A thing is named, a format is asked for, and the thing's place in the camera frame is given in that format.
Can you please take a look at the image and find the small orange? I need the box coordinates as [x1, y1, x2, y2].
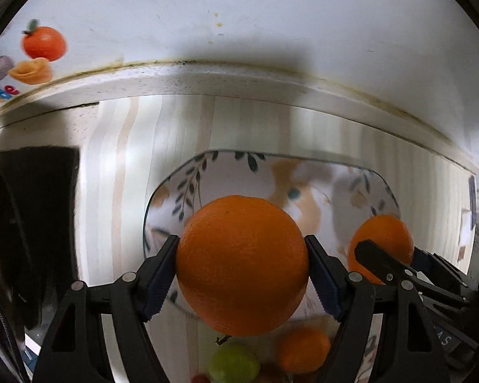
[347, 214, 414, 284]
[275, 327, 331, 374]

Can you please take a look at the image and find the large orange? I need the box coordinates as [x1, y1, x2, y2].
[176, 195, 309, 337]

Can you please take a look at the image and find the red cherry tomato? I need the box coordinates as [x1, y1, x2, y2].
[191, 373, 211, 383]
[254, 362, 290, 383]

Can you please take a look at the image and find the floral white fruit plate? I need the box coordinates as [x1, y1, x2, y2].
[141, 149, 402, 322]

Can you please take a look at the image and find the black induction cooktop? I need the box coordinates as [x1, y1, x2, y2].
[0, 146, 79, 329]

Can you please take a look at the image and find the green apple left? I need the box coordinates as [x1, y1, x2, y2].
[208, 343, 260, 383]

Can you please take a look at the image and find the colourful wall sticker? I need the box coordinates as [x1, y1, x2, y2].
[0, 19, 68, 111]

